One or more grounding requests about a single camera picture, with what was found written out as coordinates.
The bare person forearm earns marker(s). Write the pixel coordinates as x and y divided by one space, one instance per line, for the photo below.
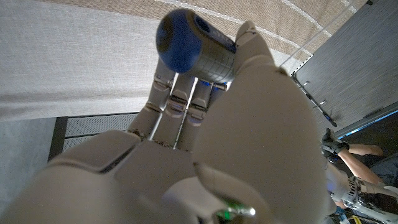
357 165

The black gloved person hand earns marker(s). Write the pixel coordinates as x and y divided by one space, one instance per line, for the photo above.
332 144

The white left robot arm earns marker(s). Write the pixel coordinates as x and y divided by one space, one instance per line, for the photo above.
337 183

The beige striped backdrop cloth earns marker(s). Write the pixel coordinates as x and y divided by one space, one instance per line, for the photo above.
77 62

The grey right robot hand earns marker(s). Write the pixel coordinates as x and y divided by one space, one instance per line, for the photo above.
255 140

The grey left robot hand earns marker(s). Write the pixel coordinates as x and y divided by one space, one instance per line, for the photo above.
373 199

